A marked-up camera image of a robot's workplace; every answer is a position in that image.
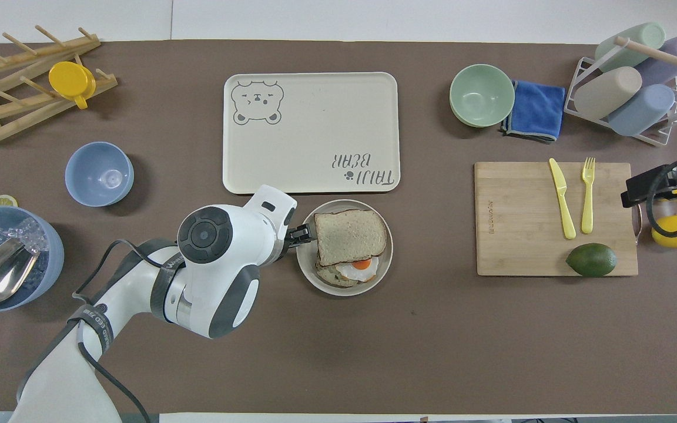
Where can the yellow plastic knife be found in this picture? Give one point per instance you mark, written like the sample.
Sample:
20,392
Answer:
563,202

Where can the green bowl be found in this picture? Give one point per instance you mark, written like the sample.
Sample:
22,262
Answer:
482,95

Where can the purple tumbler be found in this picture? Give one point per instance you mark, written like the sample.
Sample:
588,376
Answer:
676,56

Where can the wooden cutting board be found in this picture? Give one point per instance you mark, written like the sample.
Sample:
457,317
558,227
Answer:
520,235

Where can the yellow cup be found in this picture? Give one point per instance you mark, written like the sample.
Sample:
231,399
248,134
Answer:
70,79

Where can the blue cloth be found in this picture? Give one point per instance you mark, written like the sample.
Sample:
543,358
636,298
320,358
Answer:
538,108

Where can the yellow plastic fork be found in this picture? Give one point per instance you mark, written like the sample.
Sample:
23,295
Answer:
587,205

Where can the blue ice bucket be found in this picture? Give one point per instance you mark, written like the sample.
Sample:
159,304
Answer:
44,258

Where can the lemon slice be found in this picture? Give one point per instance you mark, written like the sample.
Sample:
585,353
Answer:
3,202

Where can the green tumbler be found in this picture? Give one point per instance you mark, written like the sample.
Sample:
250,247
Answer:
638,38

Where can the bread slice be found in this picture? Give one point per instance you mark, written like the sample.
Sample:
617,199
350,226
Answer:
328,275
350,236

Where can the cream tray with bear print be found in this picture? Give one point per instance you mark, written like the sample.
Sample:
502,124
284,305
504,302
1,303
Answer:
315,129

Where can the clear ice cubes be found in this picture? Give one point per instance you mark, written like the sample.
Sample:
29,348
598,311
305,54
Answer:
24,232

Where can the green avocado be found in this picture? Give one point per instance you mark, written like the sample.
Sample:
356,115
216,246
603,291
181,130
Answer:
591,259

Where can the wooden rod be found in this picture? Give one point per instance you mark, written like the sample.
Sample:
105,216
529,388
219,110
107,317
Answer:
667,57

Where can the blue bowl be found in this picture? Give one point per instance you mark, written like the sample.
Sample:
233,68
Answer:
99,174

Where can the fried egg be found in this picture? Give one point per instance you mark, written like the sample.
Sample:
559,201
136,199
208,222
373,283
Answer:
359,269

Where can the blue tumbler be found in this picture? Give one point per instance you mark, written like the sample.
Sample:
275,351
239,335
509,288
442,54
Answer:
641,110

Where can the beige tumbler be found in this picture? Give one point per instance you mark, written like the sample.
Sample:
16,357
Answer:
607,93

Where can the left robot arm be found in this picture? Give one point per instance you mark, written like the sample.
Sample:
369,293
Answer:
215,264

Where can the yellow lemon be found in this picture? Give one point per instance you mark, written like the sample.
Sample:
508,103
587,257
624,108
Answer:
670,236

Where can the round cream plate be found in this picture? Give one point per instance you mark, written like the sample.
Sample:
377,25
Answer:
315,276

